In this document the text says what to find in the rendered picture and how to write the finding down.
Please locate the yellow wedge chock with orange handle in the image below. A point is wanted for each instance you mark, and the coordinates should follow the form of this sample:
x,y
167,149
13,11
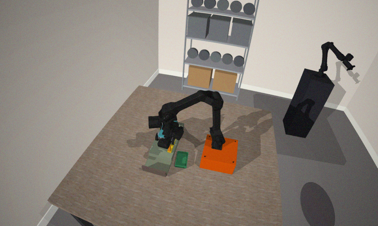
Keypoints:
x,y
170,148

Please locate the small teal wheeled trolley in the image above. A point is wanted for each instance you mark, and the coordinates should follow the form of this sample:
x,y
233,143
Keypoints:
x,y
159,135

